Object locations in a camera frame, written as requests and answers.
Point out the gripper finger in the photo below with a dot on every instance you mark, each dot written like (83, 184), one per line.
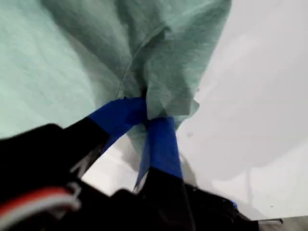
(115, 115)
(161, 149)

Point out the pale green T-shirt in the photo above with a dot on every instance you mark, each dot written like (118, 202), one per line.
(72, 60)

